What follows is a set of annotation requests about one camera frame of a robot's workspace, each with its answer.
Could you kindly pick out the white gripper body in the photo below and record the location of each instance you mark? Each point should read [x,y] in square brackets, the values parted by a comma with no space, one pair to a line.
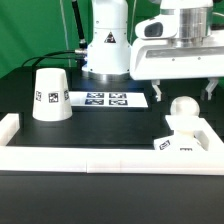
[177,46]

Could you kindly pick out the white lamp shade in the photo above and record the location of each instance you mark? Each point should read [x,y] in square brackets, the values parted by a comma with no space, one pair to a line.
[51,96]

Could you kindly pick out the white lamp base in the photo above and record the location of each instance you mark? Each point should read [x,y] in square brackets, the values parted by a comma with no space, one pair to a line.
[178,142]

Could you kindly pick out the white U-shaped fence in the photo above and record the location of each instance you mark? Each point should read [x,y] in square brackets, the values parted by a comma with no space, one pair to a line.
[101,161]

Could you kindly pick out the white marker sheet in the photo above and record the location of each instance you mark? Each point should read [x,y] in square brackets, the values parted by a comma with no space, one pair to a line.
[108,99]

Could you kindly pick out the white lamp bulb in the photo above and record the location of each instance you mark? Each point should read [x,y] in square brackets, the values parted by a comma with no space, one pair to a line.
[185,106]

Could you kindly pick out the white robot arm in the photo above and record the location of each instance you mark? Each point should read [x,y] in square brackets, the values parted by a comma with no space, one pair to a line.
[108,55]

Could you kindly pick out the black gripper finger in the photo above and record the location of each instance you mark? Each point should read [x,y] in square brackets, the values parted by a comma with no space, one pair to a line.
[212,83]
[155,85]

